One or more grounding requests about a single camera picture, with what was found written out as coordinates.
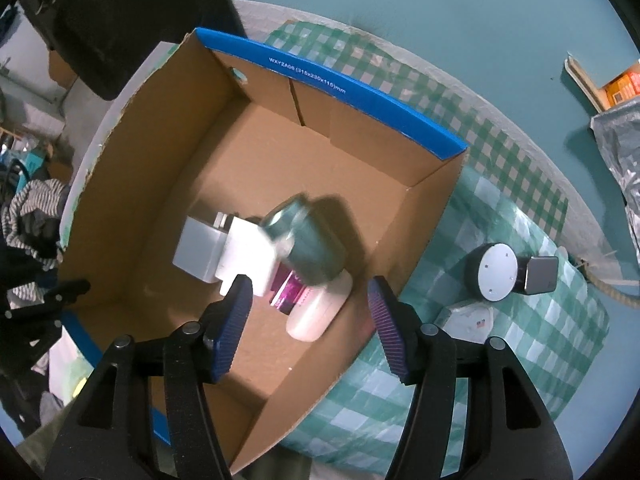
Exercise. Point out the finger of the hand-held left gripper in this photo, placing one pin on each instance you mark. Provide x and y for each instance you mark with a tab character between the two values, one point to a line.
67	291

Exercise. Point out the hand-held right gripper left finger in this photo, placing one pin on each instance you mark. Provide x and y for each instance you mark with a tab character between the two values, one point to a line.
232	320

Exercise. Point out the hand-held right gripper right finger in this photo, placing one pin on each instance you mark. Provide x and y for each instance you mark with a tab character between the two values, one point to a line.
387	320

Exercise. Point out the purple shiny packet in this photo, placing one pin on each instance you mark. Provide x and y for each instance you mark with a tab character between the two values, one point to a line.
287	292

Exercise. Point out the white rectangular box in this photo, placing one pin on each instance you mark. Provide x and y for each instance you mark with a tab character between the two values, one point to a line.
247	260

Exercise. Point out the white oval earbud case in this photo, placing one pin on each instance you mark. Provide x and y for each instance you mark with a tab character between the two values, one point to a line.
315	317

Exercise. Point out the grey power adapter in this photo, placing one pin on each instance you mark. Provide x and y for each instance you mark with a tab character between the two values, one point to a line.
197	250

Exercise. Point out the teal metal can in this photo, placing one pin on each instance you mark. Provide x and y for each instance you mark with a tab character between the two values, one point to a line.
305	245

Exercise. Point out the cardboard box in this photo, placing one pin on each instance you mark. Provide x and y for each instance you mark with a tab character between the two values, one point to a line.
200	170

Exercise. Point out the small white flat pack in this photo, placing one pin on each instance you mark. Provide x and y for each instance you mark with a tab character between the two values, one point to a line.
467	320

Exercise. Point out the striped grey white garment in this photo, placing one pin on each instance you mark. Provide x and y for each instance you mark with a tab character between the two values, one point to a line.
35	210

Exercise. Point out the round black white-faced device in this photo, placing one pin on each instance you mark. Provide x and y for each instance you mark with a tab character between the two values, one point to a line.
495	272

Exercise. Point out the teal carton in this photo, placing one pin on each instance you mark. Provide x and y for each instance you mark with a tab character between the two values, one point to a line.
29	165

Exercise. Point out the green checkered tablecloth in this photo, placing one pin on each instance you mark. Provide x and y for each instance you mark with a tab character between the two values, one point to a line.
525	360

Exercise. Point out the dark square gadget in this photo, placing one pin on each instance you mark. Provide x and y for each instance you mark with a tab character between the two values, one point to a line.
541	274

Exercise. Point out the silver foil bag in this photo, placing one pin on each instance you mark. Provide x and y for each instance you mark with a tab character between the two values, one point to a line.
622	170

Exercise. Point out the large dark cloth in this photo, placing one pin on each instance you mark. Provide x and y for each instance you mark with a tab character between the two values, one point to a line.
140	20

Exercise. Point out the orange carton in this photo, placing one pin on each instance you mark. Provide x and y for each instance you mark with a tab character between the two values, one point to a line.
625	87

